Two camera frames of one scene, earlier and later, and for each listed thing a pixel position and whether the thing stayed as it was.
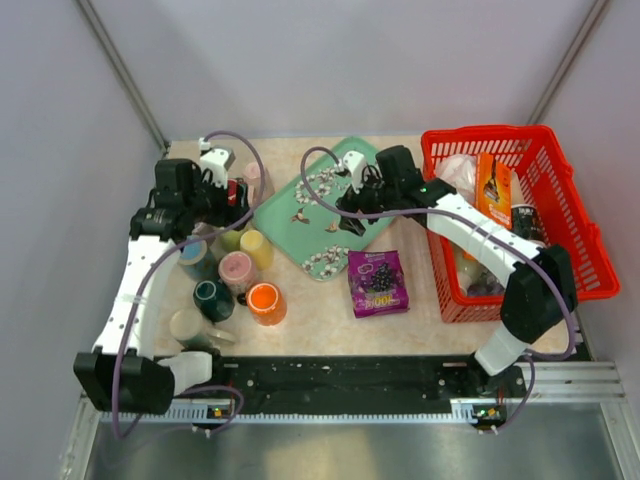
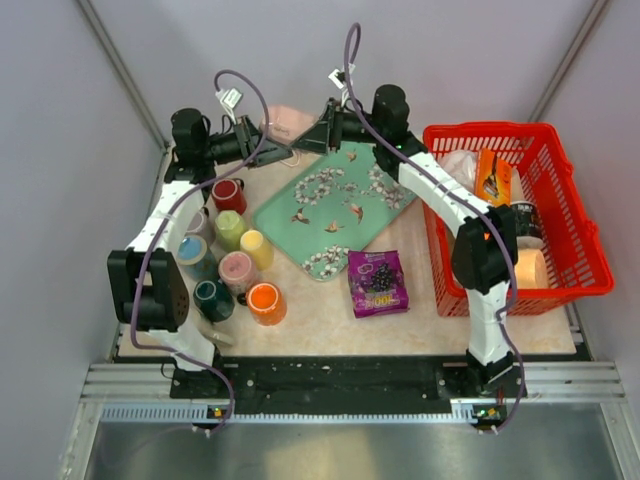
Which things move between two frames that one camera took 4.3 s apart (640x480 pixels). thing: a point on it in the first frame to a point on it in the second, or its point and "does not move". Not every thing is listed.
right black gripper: [353, 200] to [325, 134]
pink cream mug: [252, 176] to [286, 122]
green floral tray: [301, 218] does not move
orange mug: [266, 303] does not move
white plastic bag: [460, 172] does not move
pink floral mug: [236, 272] does not move
